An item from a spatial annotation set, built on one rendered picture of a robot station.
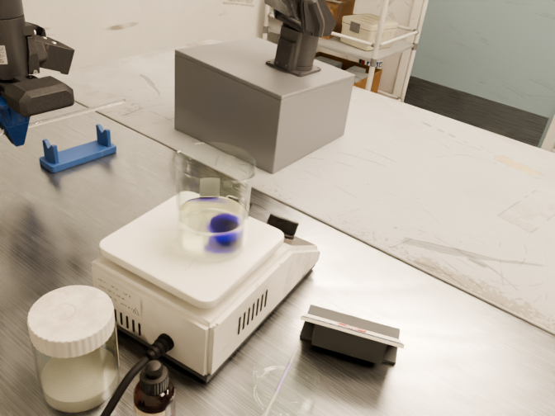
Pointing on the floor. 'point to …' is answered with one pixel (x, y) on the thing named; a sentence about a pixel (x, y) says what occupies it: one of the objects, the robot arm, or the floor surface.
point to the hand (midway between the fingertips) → (13, 118)
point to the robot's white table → (389, 184)
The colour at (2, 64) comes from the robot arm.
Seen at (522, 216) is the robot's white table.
